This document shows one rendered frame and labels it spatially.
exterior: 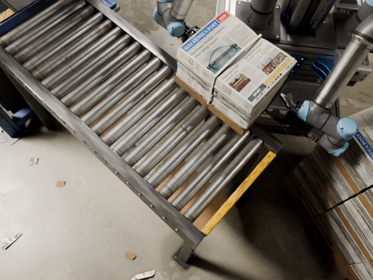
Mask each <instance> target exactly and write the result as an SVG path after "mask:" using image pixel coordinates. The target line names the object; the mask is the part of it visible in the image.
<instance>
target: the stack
mask: <svg viewBox="0 0 373 280"><path fill-rule="evenodd" d="M347 118H352V119H353V120H354V121H355V122H356V123H357V125H358V131H357V133H356V134H355V135H354V136H353V137H352V138H351V139H350V140H348V141H347V143H348V144H349V146H348V147H347V149H346V150H345V151H344V152H343V153H342V154H341V155H340V156H338V157H336V158H337V159H338V160H339V162H340V163H341V165H342V166H343V167H344V169H345V171H346V172H347V173H348V175H349V176H350V178H351V179H352V181H353V182H354V184H355V185H356V187H357V188H358V190H359V191H360V192H359V193H357V194H355V193H354V191H353V190H352V189H351V187H350V186H349V184H348V183H347V181H346V180H345V178H344V177H343V175H342V174H341V172H340V171H339V170H338V168H337V166H336V165H335V163H334V162H333V161H332V159H331V158H330V156H329V155H328V153H327V152H326V150H325V149H324V148H322V146H320V145H319V144H317V145H316V146H315V147H314V148H313V149H312V150H311V151H310V152H309V153H308V155H306V157H305V158H306V160H307V161H308V162H309V164H310V165H311V167H312V168H313V170H314V171H315V173H316V174H317V176H318V177H319V178H320V180H321V181H322V183H323V185H324V186H325V188H326V189H327V191H328V192H329V193H330V195H331V196H332V198H333V200H334V201H335V203H336V204H337V205H336V206H337V207H338V209H339V210H340V212H341V213H342V215H343V216H344V217H345V219H346V220H347V222H348V223H349V225H350V226H351V228H352V229H353V231H354V232H355V234H356V235H357V237H358V239H359V240H360V242H361V243H362V245H363V246H364V248H365V249H366V251H367V253H368V254H369V256H370V257H371V259H373V219H372V217H371V216H370V215H369V213H368V211H367V210H366V208H365V207H364V206H363V204H362V203H361V201H360V200H359V198H358V197H357V195H358V194H360V193H362V195H363V196H364V197H365V199H366V200H367V202H368V203H369V205H370V206H371V208H372V209H373V106H372V107H370V108H367V109H365V110H363V111H360V112H357V113H355V114H353V115H351V116H349V117H347ZM291 172H292V173H293V175H294V177H295V178H296V180H297V181H298V183H299V185H300V186H301V188H302V189H303V191H304V193H305V194H306V196H307V198H308V199H309V201H310V203H311V204H312V206H313V208H314V210H315V211H316V213H317V214H321V215H319V217H320V219H321V221H322V222H323V224H324V225H325V227H326V229H327V230H328V231H329V233H330V235H331V236H332V238H333V239H334V241H335V243H336V244H337V246H338V248H339V249H340V251H341V253H342V254H343V256H344V257H345V259H346V260H347V262H348V264H349V265H350V267H351V268H352V270H353V271H354V273H355V275H356V276H357V278H358V280H373V268H372V267H371V265H370V264H369V261H368V260H367V259H366V257H365V256H364V254H363V253H362V251H361V249H360V248H359V246H358V245H357V243H356V242H355V240H354V239H353V237H352V236H351V234H350V232H349V231H348V230H347V228H346V227H345V225H344V224H343V222H342V220H341V219H340V217H339V216H338V214H337V213H336V211H335V210H334V207H336V206H334V207H333V206H332V204H331V203H330V201H329V200H328V198H327V196H326V195H325V193H324V192H323V191H322V189H321V188H320V186H319V185H318V183H317V181H316V180H315V178H314V177H313V175H312V174H311V172H310V171H309V169H308V168H307V166H306V165H305V163H304V162H303V161H301V162H300V163H298V165H297V166H296V168H295V169H294V170H293V171H291ZM281 181H282V183H283V184H284V186H285V188H286V189H287V191H288V192H289V195H290V196H291V198H292V199H293V201H294V203H295V204H296V206H297V208H298V209H299V211H300V213H301V214H302V216H303V218H304V219H305V221H306V222H307V224H308V226H309V227H310V229H311V231H312V233H313V234H314V236H315V238H316V239H317V241H318V243H319V244H320V246H321V247H322V249H323V251H324V252H325V254H326V256H327V257H328V259H329V261H330V262H331V264H332V266H333V267H334V269H335V270H336V273H337V274H338V276H339V277H340V279H341V280H348V279H349V280H354V278H353V277H352V275H351V273H350V272H349V270H348V268H347V267H346V265H345V263H344V262H343V260H342V259H341V257H340V255H339V254H338V252H337V250H336V249H335V247H334V246H333V244H332V243H331V241H330V240H329V238H328V236H327V235H326V233H325V232H324V230H323V228H322V227H321V225H320V223H319V222H318V221H317V219H316V217H317V216H315V215H314V214H313V212H312V210H311V209H310V207H309V205H308V204H307V202H306V200H305V199H304V197H303V195H302V194H301V192H300V191H299V189H298V187H297V186H296V184H295V182H294V181H293V179H292V177H291V176H290V174H289V173H288V174H287V175H286V176H285V177H284V178H283V179H282V180H281ZM298 198H300V200H301V201H302V203H303V205H304V206H305V208H306V210H307V211H308V213H309V215H310V216H311V218H312V220H313V221H314V223H315V224H316V226H317V228H318V229H319V231H320V233H321V234H322V236H323V237H324V239H325V240H326V243H327V244H328V246H329V247H330V249H331V250H332V253H331V251H330V250H329V248H328V246H327V245H326V243H325V241H324V240H323V238H322V236H321V235H320V233H319V231H318V230H317V229H316V227H315V225H314V224H313V222H312V220H311V218H310V217H309V215H308V214H307V212H306V210H305V208H304V207H303V205H302V204H301V202H300V201H299V199H298ZM343 202H344V203H343ZM341 203H342V204H341ZM339 204H340V205H339ZM347 278H348V279H347Z"/></svg>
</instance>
